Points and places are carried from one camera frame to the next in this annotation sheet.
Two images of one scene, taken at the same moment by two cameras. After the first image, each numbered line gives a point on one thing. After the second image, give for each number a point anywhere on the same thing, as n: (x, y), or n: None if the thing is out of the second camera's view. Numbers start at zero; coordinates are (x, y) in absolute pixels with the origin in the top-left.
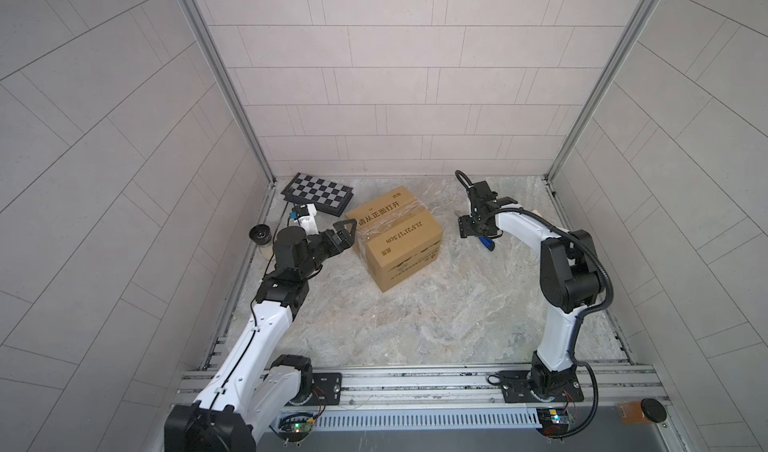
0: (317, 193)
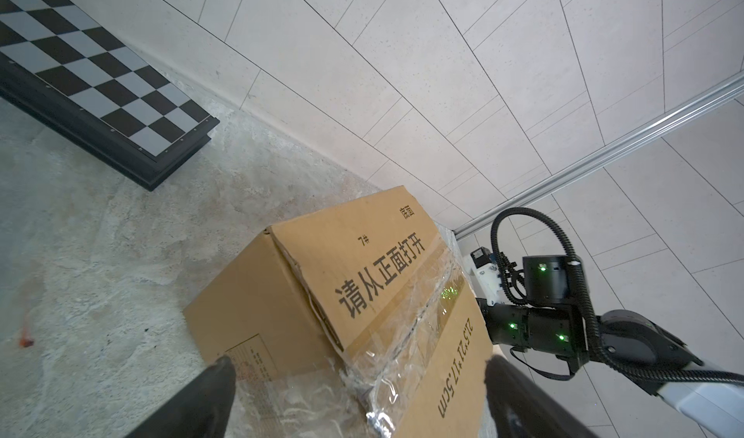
0: (61, 62)
